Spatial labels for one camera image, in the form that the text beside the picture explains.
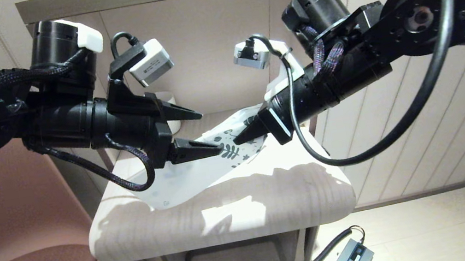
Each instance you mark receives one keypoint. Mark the white floral zip pouch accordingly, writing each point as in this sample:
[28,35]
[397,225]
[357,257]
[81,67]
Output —
[189,179]

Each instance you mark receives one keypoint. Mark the white ribbed ceramic mug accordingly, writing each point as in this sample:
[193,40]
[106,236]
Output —
[175,128]

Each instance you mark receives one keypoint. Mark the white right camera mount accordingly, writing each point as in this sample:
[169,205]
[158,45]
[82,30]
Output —
[295,71]

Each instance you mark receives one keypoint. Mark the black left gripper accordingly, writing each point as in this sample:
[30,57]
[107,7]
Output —
[129,123]

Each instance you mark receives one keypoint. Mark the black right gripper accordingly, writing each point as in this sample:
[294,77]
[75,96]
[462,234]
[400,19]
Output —
[306,95]

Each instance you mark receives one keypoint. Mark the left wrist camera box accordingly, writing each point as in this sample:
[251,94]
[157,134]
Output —
[151,61]

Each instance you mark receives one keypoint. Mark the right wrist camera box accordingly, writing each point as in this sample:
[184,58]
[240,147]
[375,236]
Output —
[251,56]

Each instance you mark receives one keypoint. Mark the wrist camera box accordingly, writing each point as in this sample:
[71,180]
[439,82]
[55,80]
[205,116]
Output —
[251,56]
[151,61]

